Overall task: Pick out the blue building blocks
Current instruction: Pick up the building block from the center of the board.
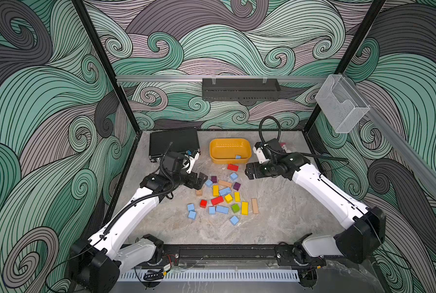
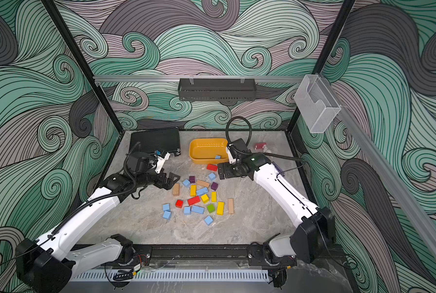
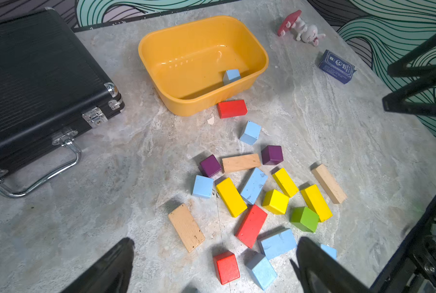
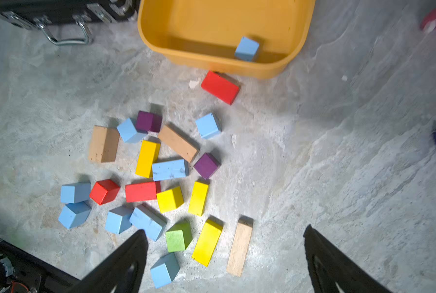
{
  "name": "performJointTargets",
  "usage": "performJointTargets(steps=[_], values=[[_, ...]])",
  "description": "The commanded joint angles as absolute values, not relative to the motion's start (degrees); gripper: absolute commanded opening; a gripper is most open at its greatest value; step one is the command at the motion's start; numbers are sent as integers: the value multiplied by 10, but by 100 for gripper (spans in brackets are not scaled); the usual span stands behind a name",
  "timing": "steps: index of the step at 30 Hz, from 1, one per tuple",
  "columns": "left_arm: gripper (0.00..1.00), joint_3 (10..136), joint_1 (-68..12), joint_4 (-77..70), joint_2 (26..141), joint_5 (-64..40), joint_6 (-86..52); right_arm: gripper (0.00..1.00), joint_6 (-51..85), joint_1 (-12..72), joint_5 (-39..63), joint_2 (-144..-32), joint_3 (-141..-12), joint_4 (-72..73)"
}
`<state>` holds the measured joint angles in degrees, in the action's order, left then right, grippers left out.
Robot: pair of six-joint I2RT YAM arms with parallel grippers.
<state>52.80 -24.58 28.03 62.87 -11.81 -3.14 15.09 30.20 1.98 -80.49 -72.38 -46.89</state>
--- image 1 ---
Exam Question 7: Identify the blue long block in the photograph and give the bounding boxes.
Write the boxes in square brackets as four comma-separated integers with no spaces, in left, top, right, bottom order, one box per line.
[219,188,232,197]
[215,205,229,214]

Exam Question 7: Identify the wooden block angled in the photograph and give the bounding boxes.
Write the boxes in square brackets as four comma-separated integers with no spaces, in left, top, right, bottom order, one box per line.
[217,179,233,188]

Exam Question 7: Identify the blue long block centre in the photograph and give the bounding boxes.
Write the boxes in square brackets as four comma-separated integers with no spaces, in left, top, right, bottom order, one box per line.
[219,188,232,197]

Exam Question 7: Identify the yellow long block right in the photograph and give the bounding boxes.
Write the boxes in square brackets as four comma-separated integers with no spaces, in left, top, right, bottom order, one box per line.
[241,201,248,216]

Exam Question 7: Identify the small pink white toy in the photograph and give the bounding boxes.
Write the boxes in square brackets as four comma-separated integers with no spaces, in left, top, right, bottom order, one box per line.
[280,142,291,153]

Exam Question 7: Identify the red long block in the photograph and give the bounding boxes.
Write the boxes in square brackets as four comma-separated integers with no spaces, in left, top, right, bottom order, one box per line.
[211,196,224,206]

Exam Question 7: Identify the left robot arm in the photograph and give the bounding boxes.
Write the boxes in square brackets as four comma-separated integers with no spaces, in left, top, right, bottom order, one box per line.
[68,151,208,293]

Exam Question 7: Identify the aluminium wall rail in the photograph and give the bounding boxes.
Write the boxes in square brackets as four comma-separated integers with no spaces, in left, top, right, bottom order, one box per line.
[115,74,328,84]

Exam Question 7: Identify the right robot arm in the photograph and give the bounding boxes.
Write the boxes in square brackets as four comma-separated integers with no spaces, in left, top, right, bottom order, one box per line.
[245,116,386,269]

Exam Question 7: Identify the purple cube right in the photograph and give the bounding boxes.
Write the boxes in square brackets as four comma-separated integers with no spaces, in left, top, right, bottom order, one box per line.
[233,182,241,191]

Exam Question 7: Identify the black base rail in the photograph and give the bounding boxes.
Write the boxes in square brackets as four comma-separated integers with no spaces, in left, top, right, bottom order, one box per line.
[144,243,372,268]

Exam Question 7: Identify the blue cube bottom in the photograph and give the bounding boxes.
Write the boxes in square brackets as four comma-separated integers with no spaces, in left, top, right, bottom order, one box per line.
[230,216,239,225]

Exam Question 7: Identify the white slotted cable duct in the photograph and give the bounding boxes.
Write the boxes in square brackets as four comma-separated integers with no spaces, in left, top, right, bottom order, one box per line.
[117,269,300,283]

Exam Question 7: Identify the green cube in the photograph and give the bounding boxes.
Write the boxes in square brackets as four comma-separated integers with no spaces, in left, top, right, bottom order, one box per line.
[231,203,241,214]

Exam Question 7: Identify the clear acrylic holder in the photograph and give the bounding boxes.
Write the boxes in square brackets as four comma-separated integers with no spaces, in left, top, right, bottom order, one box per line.
[316,74,370,134]

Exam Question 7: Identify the yellow long block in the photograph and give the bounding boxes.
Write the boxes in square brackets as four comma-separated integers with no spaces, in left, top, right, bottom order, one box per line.
[213,185,220,197]
[241,201,248,216]

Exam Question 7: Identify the yellow cube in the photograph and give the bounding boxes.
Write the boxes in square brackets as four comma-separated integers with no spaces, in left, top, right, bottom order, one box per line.
[224,194,233,203]

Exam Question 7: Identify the black wall shelf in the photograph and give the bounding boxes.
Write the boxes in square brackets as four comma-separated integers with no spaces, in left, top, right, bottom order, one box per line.
[202,79,281,103]

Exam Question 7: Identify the blue long block lower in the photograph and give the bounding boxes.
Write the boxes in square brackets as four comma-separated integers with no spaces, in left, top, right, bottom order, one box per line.
[215,205,229,214]

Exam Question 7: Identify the black briefcase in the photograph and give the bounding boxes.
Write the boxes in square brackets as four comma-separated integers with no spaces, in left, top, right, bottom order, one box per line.
[149,128,200,162]

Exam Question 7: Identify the red cube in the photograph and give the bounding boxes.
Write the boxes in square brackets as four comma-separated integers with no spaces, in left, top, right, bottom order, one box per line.
[200,200,208,208]

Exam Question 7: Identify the yellow block small upright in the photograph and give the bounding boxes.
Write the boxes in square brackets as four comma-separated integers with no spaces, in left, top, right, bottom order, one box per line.
[234,192,241,203]

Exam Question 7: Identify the wooden block right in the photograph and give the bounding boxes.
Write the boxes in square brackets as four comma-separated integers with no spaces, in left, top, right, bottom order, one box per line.
[251,198,259,214]

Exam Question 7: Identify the yellow long block left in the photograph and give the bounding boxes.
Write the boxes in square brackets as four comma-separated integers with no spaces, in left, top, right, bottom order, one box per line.
[213,185,220,197]

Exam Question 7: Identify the red block near bin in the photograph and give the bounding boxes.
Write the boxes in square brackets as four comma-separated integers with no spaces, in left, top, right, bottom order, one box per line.
[227,164,239,172]

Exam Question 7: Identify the yellow plastic bin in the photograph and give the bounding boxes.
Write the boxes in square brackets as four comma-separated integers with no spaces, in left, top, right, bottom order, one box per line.
[209,138,252,164]

